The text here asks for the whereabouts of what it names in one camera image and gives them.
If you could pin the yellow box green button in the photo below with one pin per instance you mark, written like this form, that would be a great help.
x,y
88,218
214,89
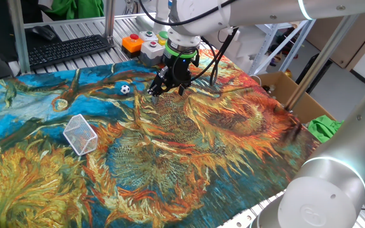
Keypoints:
x,y
163,37

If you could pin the brown wooden cabinet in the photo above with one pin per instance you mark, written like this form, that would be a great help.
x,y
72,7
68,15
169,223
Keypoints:
x,y
347,41

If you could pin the brown cardboard box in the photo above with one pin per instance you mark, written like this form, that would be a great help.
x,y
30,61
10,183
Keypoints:
x,y
291,95

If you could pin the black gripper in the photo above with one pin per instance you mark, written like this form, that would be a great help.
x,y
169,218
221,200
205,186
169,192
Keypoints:
x,y
179,71

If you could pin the black computer mouse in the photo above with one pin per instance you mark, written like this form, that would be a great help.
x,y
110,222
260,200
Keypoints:
x,y
44,32

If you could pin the white metal shelf rack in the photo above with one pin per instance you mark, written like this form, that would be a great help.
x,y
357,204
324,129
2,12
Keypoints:
x,y
276,47

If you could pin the aluminium frame post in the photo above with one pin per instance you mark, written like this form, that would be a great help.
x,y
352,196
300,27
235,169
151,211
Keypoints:
x,y
322,60
109,19
19,35

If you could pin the black bin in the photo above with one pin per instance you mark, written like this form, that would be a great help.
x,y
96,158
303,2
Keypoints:
x,y
315,71

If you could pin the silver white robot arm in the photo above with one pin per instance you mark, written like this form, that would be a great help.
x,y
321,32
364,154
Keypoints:
x,y
265,12

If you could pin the green cloth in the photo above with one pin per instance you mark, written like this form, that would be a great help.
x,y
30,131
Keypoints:
x,y
323,128
74,9

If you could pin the sunflower painting tablecloth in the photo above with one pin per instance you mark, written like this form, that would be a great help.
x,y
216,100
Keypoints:
x,y
170,152

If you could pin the black keyboard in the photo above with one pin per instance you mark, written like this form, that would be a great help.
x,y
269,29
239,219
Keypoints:
x,y
68,50

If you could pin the orange box red button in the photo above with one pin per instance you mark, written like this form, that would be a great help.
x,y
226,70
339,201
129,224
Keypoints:
x,y
132,45

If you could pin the white foam packing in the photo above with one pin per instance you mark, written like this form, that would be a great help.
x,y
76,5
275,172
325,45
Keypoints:
x,y
239,47

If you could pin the white box green button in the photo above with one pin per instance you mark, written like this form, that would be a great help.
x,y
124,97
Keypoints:
x,y
147,35

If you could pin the small black white soccer ball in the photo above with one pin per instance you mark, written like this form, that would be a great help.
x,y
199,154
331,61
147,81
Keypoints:
x,y
125,89

